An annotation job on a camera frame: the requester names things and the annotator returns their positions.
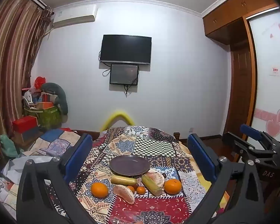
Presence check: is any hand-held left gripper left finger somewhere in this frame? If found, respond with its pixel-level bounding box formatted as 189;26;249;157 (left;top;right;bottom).
16;133;96;224

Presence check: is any white air conditioner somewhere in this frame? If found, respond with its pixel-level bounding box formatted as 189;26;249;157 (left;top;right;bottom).
52;5;98;28

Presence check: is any peeled pomelo piece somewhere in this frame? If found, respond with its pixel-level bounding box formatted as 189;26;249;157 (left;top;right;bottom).
112;184;136;204

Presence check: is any blue grey box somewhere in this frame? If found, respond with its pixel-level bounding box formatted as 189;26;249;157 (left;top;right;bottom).
14;126;41;143

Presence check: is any wall television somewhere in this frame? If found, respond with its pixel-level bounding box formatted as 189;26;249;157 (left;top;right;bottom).
100;35;152;65

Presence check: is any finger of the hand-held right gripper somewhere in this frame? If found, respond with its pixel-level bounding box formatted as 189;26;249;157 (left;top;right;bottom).
222;132;278;166
239;124;280;152

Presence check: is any yellow curved chair back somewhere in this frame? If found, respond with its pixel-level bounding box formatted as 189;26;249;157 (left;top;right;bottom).
100;110;135;131

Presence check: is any dark purple plate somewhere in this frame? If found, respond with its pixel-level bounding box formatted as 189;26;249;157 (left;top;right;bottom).
109;155;150;176

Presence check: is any green box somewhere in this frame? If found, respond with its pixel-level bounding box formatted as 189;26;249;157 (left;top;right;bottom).
23;105;62;129

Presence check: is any small black monitor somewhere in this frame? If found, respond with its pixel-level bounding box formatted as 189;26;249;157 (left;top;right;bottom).
109;63;139;85

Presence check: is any orange box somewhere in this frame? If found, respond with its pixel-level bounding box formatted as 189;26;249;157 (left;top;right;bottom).
36;101;55;110

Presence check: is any red plastic bag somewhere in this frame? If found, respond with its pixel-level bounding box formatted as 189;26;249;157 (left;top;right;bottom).
35;77;47;89

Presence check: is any patchwork tablecloth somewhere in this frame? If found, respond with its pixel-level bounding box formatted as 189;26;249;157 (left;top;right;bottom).
47;125;215;224

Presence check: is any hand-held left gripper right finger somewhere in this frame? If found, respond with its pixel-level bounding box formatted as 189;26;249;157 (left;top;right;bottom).
182;133;265;224

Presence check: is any wooden overhead cabinet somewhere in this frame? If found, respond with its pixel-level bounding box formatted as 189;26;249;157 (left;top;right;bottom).
202;0;280;45

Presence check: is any teal cloth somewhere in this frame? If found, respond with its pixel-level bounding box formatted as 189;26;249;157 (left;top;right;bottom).
0;134;22;158

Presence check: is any wooden door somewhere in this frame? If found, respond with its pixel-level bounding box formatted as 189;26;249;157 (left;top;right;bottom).
229;40;257;137

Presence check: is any pomelo piece with rind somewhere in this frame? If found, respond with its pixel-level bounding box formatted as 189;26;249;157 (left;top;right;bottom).
145;171;166;188

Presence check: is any white heart-print sliding door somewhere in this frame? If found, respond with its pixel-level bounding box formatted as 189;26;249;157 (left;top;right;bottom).
247;6;280;144

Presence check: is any grey neck pillow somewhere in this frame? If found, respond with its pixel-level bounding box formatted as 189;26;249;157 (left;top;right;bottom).
41;82;69;115

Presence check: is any striped brown curtain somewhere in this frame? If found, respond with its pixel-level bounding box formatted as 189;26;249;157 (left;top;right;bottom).
0;0;55;150

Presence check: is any pale patchwork quilt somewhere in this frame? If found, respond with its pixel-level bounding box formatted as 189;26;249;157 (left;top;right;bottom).
3;128;84;215

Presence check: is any red box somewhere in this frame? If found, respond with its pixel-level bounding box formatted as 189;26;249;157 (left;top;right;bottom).
12;116;38;133

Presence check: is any large orange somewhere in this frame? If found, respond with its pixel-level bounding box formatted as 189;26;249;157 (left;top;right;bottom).
164;179;182;195
91;182;109;198

